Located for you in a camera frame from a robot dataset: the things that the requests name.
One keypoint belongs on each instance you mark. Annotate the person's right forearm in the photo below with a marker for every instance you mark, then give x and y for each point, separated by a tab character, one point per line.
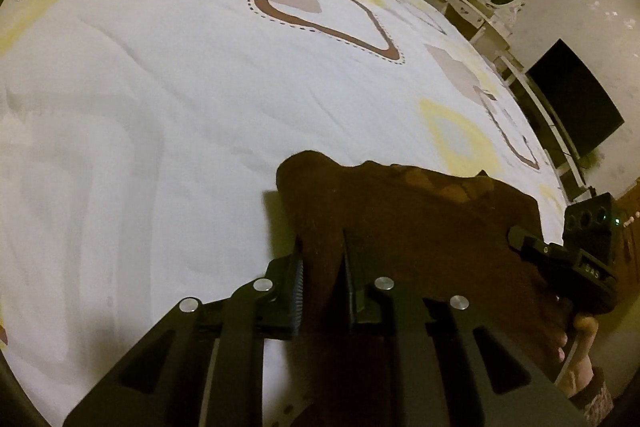
595	394

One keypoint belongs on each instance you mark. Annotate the person's right hand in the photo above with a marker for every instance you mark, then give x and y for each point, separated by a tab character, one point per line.
580	357

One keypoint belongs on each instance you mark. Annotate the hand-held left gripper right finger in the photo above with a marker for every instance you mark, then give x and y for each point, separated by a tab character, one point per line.
351	279

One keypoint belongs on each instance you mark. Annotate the black television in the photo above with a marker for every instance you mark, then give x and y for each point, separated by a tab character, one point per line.
575	97

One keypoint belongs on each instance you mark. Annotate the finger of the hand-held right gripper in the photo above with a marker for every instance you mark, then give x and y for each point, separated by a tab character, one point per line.
522	239

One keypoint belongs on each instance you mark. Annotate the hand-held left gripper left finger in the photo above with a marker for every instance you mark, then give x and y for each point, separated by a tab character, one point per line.
297	287

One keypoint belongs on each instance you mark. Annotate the white patterned bedsheet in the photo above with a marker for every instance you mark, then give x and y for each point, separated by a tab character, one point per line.
150	107

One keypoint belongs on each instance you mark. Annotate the brown small garment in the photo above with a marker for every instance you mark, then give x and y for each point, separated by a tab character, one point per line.
400	207

